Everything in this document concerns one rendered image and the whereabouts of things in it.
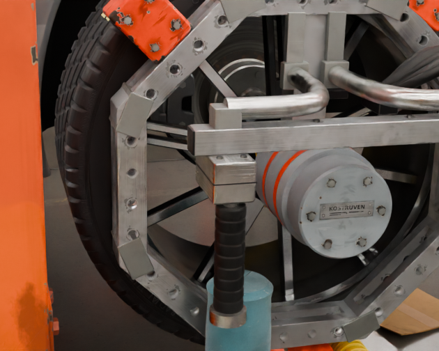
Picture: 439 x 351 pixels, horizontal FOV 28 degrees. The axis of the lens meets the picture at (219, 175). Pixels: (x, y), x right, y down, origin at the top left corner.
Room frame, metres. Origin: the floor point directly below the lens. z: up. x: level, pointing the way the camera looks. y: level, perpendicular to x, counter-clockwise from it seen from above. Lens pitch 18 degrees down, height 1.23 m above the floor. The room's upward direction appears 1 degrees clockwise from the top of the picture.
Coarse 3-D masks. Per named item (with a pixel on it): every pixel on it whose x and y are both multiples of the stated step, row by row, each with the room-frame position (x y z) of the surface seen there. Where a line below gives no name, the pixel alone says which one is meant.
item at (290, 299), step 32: (352, 32) 1.31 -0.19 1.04; (384, 32) 1.30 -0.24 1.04; (384, 64) 1.43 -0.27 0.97; (224, 96) 1.26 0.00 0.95; (160, 128) 1.23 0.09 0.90; (384, 160) 1.46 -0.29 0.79; (416, 160) 1.36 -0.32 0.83; (192, 192) 1.25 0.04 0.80; (256, 192) 1.27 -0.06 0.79; (416, 192) 1.33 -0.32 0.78; (192, 256) 1.37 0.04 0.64; (256, 256) 1.44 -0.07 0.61; (288, 256) 1.28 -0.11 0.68; (320, 256) 1.39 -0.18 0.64; (384, 256) 1.31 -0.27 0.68; (288, 288) 1.29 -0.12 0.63; (320, 288) 1.29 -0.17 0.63
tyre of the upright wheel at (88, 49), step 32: (192, 0) 1.22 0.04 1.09; (96, 32) 1.27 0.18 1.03; (96, 64) 1.19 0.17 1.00; (128, 64) 1.20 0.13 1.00; (64, 96) 1.29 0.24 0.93; (96, 96) 1.18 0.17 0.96; (64, 128) 1.23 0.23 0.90; (96, 128) 1.18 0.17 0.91; (64, 160) 1.22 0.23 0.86; (96, 160) 1.18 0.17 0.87; (96, 192) 1.18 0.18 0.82; (96, 224) 1.18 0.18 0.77; (416, 224) 1.32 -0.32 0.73; (96, 256) 1.19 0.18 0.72; (128, 288) 1.20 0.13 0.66; (352, 288) 1.29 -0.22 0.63; (160, 320) 1.21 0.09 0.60
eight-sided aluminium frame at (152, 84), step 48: (240, 0) 1.15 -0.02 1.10; (288, 0) 1.17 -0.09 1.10; (336, 0) 1.19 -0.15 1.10; (384, 0) 1.20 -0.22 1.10; (192, 48) 1.14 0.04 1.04; (144, 96) 1.12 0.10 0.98; (144, 144) 1.12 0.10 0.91; (144, 192) 1.12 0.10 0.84; (432, 192) 1.29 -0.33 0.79; (144, 240) 1.12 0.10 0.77; (432, 240) 1.24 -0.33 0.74; (192, 288) 1.15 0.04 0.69; (384, 288) 1.22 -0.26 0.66; (288, 336) 1.18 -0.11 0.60; (336, 336) 1.20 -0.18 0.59
